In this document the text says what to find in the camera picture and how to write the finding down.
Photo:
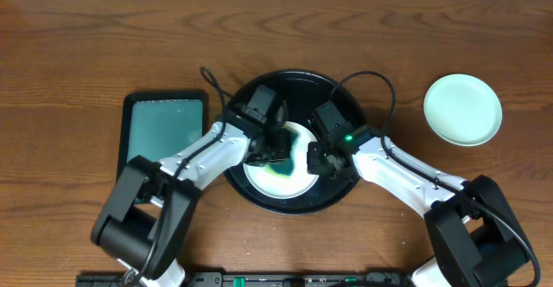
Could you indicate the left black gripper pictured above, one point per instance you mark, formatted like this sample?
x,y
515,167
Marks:
x,y
274,149

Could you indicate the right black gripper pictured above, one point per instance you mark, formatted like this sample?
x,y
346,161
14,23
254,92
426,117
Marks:
x,y
320,162

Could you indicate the green yellow sponge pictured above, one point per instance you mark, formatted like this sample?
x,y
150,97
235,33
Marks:
x,y
285,166

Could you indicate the white plate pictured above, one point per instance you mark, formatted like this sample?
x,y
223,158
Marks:
x,y
279,187

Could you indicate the pale green plate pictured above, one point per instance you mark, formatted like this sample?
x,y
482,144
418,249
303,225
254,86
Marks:
x,y
461,98

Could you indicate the mint green plate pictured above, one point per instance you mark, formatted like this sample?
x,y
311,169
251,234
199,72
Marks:
x,y
466,135

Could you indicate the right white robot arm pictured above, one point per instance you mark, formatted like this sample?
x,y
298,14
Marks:
x,y
475,236

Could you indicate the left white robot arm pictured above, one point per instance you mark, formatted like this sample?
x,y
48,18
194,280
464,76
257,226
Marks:
x,y
151,206

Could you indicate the round black serving tray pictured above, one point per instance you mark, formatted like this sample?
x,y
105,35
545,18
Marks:
x,y
302,91

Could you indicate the dark rectangular water tray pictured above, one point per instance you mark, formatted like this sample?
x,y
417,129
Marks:
x,y
157,124

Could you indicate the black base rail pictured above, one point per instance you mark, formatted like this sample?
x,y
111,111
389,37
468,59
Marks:
x,y
216,279

